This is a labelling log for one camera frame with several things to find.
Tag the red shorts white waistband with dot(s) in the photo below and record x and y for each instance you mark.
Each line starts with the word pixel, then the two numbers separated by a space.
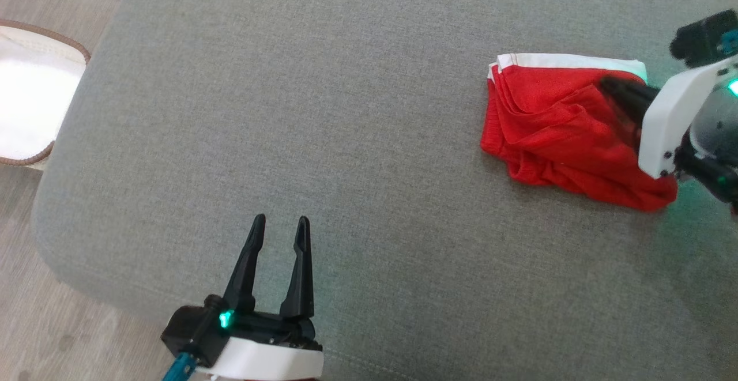
pixel 553 133

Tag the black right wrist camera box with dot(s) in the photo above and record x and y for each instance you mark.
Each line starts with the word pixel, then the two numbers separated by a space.
pixel 700 38

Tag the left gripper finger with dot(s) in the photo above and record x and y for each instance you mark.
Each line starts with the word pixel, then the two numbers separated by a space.
pixel 301 283
pixel 245 277

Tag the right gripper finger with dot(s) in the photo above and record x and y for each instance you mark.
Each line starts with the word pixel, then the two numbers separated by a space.
pixel 629 124
pixel 631 94

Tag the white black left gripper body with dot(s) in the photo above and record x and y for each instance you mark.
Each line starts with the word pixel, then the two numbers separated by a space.
pixel 265 361

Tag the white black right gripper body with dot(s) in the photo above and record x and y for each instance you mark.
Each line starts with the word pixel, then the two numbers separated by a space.
pixel 669 116

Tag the white laundry basket brown rim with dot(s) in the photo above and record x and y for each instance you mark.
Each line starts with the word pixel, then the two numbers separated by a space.
pixel 31 98

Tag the grey fabric sofa seat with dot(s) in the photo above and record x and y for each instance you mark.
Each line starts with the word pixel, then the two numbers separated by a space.
pixel 346 110

